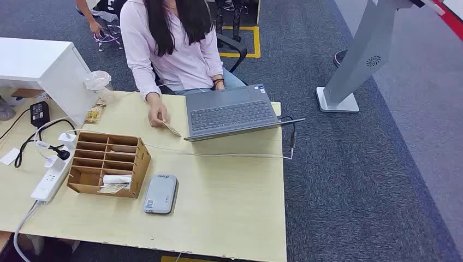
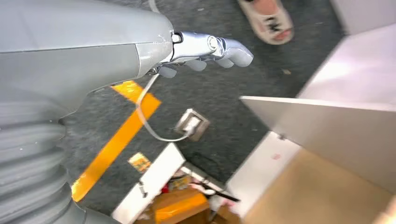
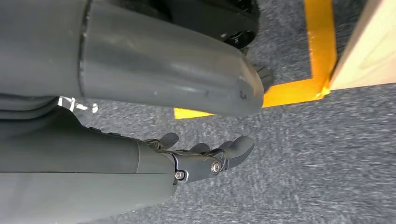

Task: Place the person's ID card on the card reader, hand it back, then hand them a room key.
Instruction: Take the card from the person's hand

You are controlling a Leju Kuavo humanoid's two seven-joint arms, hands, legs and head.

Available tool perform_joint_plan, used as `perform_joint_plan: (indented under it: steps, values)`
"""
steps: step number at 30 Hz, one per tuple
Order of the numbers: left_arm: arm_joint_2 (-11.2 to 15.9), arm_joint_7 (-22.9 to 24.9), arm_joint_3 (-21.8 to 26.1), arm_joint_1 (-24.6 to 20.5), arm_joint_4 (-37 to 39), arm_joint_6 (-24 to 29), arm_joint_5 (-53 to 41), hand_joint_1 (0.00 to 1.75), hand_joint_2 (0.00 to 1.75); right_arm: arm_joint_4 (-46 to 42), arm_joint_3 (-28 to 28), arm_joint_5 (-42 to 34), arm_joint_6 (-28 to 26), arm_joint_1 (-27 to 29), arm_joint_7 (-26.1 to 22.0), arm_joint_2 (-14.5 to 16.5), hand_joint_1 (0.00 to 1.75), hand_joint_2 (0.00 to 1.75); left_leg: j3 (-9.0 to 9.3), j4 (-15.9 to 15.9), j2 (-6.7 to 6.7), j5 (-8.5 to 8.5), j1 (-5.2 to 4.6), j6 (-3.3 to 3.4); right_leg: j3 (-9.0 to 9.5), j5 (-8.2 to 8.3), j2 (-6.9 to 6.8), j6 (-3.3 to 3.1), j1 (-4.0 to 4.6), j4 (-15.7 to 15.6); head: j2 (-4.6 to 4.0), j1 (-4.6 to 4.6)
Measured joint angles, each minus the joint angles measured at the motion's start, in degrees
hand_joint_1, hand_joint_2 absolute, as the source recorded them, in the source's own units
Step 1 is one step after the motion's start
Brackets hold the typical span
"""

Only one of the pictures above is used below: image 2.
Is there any person's foot in slipper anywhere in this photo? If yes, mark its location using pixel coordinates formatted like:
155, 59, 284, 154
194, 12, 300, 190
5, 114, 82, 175
237, 0, 295, 45

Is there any yellow floor tape strip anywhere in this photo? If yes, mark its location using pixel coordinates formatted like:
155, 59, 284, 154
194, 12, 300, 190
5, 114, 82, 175
71, 81, 162, 203

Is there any small yellow printed label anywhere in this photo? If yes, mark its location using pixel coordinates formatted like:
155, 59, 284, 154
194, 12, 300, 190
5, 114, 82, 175
128, 152, 152, 173

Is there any metal floor socket box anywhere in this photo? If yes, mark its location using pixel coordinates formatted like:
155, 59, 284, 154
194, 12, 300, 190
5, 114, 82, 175
174, 108, 211, 142

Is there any taped cardboard box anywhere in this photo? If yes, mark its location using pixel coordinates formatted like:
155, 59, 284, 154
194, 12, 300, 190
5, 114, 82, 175
134, 189, 242, 224

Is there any white side panel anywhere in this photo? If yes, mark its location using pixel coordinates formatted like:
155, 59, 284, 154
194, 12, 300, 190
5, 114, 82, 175
227, 131, 302, 217

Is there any white cabinet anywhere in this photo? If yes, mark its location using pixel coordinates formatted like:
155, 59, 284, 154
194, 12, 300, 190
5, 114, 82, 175
240, 23, 396, 196

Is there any white floor cable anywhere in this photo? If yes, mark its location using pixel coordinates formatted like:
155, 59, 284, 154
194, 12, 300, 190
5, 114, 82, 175
135, 73, 190, 143

